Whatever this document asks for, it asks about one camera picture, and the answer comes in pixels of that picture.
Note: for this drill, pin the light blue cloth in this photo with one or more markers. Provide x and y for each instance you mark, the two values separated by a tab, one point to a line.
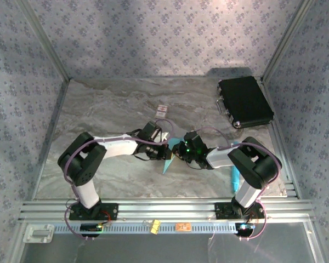
167	167

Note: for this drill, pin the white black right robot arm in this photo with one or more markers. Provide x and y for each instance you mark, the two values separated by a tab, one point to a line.
219	159

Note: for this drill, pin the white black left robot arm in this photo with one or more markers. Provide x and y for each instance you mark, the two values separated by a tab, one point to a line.
118	146

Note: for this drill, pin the small red white card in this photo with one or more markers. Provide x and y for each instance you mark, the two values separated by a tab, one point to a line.
161	111

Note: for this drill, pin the yellow connector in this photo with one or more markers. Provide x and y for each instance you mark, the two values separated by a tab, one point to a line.
156	223
153	231

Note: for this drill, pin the orange label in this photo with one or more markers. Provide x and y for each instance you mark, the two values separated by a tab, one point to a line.
183	227

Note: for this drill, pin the black hard case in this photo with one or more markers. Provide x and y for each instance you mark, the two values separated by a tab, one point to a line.
246	101

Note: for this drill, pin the grey front panel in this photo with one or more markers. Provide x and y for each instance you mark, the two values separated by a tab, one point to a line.
153	248

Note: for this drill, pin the aluminium mounting rail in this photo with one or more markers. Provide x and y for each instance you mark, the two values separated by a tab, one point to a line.
167	208

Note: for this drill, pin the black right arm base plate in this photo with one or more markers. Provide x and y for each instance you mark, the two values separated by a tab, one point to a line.
223	211

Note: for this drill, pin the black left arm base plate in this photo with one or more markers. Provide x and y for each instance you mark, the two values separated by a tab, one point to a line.
109	212

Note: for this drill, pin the aluminium table side rail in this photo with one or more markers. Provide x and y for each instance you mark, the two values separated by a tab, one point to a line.
50	131
277	131

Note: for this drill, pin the grey metal bracket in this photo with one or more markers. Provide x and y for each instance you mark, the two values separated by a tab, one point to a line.
38	233

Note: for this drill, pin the aluminium frame post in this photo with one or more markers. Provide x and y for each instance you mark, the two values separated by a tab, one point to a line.
46	41
286	41

